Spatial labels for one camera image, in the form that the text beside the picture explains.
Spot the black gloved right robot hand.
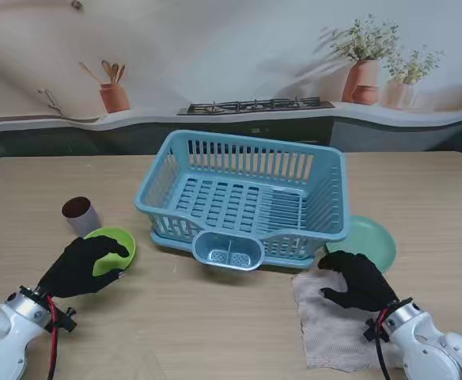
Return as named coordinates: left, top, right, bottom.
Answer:
left=316, top=250, right=400, bottom=314

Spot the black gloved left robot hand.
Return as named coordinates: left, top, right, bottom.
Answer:
left=36, top=235, right=131, bottom=300

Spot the pale green plate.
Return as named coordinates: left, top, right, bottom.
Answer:
left=324, top=215, right=397, bottom=275

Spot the purple cup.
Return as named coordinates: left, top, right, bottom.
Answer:
left=61, top=196, right=101, bottom=238

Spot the lime green bowl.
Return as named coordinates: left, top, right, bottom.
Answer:
left=83, top=226, right=138, bottom=280

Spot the pinkish beige cleaning cloth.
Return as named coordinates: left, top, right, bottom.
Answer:
left=290, top=268, right=404, bottom=374

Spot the blue cutlery holder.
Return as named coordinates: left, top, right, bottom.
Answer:
left=192, top=230, right=264, bottom=273

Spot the blue plastic dish rack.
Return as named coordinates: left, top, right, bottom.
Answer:
left=134, top=129, right=353, bottom=262

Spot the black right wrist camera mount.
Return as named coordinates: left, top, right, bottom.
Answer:
left=363, top=316, right=390, bottom=342

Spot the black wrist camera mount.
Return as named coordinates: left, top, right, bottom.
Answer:
left=44, top=306, right=78, bottom=334
left=363, top=316, right=390, bottom=342

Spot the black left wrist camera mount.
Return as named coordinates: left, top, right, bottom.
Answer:
left=44, top=306, right=78, bottom=334

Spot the red black right arm cable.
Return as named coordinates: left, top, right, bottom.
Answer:
left=375, top=310, right=391, bottom=380

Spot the red black arm cable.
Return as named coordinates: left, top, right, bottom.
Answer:
left=375, top=310, right=391, bottom=380
left=45, top=294, right=61, bottom=380

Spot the red black left arm cable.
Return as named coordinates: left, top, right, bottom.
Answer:
left=45, top=294, right=61, bottom=380

